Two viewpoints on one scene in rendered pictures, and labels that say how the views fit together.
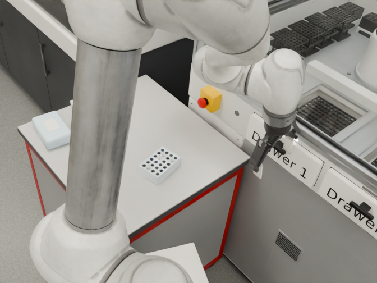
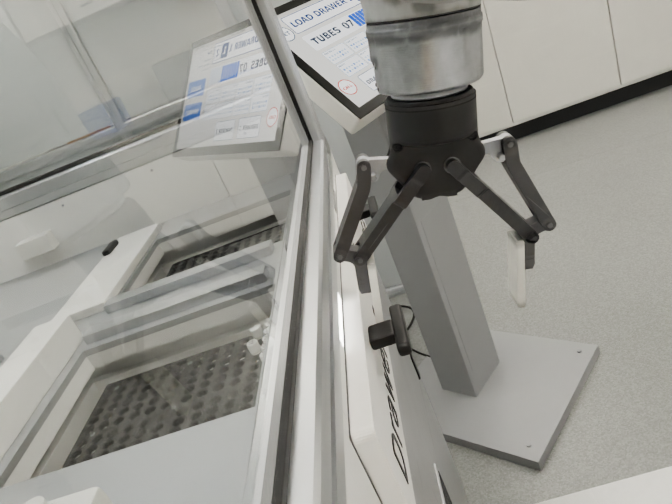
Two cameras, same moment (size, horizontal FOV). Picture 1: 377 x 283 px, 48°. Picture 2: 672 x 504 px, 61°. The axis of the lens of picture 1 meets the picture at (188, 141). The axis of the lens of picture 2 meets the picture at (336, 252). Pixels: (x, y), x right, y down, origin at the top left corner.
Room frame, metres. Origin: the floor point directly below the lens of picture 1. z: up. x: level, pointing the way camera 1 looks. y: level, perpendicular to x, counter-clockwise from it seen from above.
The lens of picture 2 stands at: (1.28, 0.07, 1.20)
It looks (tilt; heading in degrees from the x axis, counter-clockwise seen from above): 24 degrees down; 234
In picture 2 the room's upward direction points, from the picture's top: 23 degrees counter-clockwise
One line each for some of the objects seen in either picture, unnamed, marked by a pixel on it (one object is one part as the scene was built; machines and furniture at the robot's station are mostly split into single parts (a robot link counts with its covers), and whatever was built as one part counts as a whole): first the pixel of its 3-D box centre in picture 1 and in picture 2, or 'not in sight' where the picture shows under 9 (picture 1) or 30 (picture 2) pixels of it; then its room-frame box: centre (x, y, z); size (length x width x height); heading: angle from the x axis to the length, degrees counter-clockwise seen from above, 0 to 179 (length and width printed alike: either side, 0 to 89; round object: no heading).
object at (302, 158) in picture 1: (281, 149); (372, 367); (1.02, -0.31, 0.87); 0.29 x 0.02 x 0.11; 45
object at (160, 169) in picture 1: (160, 164); not in sight; (0.98, 0.09, 0.78); 0.12 x 0.08 x 0.04; 147
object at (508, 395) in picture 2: not in sight; (441, 245); (0.28, -0.85, 0.51); 0.50 x 0.45 x 1.02; 94
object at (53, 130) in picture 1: (52, 129); not in sight; (1.09, 0.48, 0.78); 0.15 x 0.10 x 0.04; 39
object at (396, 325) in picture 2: (278, 145); (387, 332); (1.00, -0.29, 0.91); 0.07 x 0.04 x 0.01; 45
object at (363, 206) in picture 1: (363, 208); (365, 211); (0.78, -0.51, 0.91); 0.07 x 0.04 x 0.01; 45
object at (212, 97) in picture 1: (209, 99); not in sight; (1.24, -0.06, 0.88); 0.07 x 0.05 x 0.07; 45
